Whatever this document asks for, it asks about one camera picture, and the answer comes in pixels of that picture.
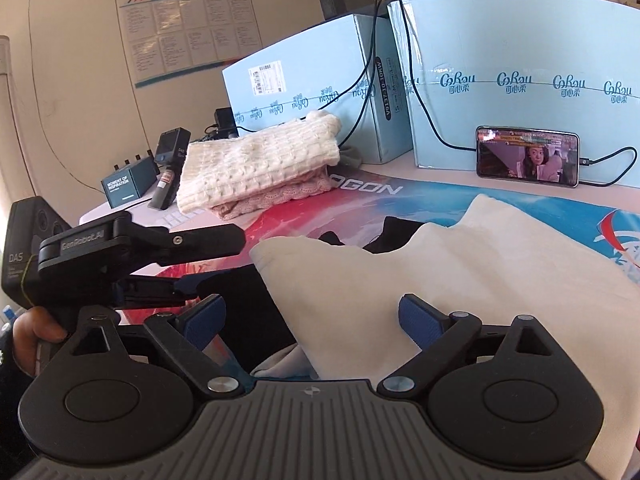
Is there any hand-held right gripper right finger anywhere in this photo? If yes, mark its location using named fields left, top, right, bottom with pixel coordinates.
left=377, top=294, right=576, bottom=403

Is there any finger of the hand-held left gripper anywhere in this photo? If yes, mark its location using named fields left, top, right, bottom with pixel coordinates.
left=127, top=222, right=247, bottom=274
left=114, top=272, right=202, bottom=309

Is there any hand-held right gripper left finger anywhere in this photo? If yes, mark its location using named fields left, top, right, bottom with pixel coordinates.
left=50, top=294, right=246, bottom=401

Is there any black garment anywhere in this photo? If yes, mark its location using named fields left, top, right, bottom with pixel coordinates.
left=197, top=215, right=426, bottom=376

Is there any cream white garment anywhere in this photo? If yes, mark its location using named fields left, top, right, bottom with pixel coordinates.
left=249, top=194, right=640, bottom=480

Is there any person's left hand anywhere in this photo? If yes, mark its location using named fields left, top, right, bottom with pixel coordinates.
left=12, top=306, right=69, bottom=376

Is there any folded pink lace garment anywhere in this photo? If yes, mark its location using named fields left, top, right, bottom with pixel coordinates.
left=210, top=172, right=333, bottom=221

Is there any small dark teal box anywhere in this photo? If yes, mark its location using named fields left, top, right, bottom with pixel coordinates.
left=101, top=156, right=161, bottom=208

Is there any folded white knit sweater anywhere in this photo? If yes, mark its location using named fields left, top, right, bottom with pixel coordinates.
left=177, top=110, right=343, bottom=215

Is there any black power adapter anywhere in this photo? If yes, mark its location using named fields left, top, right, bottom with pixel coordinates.
left=214, top=107, right=240, bottom=138

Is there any printed desk mat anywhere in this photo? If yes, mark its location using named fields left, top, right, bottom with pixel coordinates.
left=150, top=170, right=640, bottom=376

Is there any smartphone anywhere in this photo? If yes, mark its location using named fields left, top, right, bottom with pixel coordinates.
left=475, top=126, right=581, bottom=189

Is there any light blue cardboard box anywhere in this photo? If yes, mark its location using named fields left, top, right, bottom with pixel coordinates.
left=221, top=14, right=415, bottom=165
left=387, top=0, right=640, bottom=188

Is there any dark grey block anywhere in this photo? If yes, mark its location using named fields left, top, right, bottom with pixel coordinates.
left=320, top=0, right=352, bottom=21

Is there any black camera device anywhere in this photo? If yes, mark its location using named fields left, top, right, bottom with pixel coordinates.
left=150, top=128, right=192, bottom=210

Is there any wall poster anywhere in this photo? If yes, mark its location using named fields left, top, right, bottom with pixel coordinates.
left=117, top=0, right=263, bottom=88

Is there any black hanging cable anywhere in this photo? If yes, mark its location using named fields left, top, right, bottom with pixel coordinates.
left=385, top=0, right=478, bottom=152
left=337, top=0, right=401, bottom=150

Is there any black phone charging cable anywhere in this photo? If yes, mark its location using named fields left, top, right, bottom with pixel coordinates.
left=577, top=146, right=640, bottom=188

